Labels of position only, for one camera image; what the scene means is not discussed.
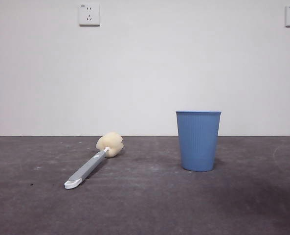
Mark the blue ribbed plastic cup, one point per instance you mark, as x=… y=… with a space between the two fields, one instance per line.
x=198 y=142

